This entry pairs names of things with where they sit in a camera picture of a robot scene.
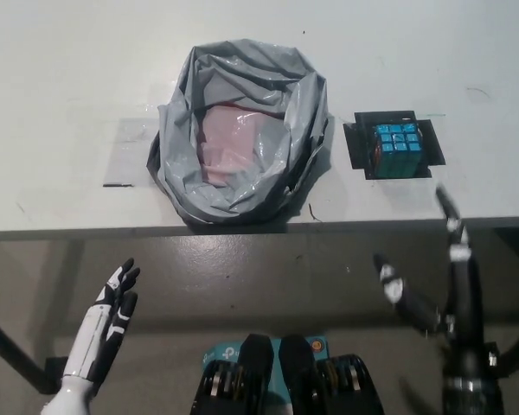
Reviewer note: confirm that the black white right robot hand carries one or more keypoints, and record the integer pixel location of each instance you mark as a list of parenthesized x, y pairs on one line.
[(465, 302)]

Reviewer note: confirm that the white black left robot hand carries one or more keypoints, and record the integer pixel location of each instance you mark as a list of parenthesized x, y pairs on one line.
[(99, 328)]

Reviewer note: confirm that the rubik's cube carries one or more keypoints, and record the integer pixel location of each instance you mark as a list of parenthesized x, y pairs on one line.
[(393, 149)]

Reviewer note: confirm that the grey plastic bag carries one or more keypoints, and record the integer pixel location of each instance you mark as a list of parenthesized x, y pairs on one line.
[(177, 173)]

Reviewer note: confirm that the black table foot plate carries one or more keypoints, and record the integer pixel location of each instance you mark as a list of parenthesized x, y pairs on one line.
[(55, 372)]

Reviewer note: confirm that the teal cardboard box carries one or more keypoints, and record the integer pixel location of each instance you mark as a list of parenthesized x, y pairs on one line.
[(222, 351)]

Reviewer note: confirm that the left robot body block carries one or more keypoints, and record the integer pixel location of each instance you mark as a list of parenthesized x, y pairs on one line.
[(246, 372)]

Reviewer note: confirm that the clear tape patch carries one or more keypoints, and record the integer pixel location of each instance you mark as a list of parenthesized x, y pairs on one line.
[(130, 151)]

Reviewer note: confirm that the black tape square marker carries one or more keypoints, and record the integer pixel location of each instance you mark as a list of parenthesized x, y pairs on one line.
[(356, 147)]

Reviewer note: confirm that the pink flat item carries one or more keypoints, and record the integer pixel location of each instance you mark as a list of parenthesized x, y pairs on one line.
[(229, 142)]

